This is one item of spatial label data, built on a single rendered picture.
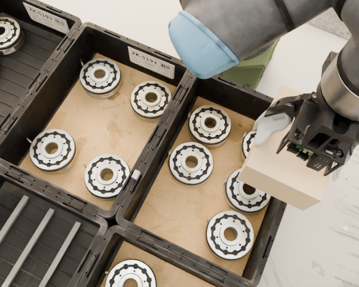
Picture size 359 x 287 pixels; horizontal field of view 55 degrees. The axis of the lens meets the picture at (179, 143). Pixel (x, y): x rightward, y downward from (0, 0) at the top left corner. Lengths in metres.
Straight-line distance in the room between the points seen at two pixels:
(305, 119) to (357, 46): 0.14
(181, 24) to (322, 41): 0.95
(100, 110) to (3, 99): 0.25
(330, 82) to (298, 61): 0.82
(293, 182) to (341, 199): 0.51
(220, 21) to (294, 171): 0.29
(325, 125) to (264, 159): 0.18
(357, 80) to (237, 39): 0.11
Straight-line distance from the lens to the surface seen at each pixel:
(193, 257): 0.69
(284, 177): 0.55
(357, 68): 0.35
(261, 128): 0.54
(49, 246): 0.83
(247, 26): 0.35
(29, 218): 0.85
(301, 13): 0.36
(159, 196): 0.81
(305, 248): 0.99
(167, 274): 0.79
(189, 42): 0.35
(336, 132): 0.40
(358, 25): 0.34
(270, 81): 1.13
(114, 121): 0.88
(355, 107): 0.38
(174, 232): 0.79
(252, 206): 0.79
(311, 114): 0.46
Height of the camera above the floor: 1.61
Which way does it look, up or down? 68 degrees down
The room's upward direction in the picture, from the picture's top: 5 degrees clockwise
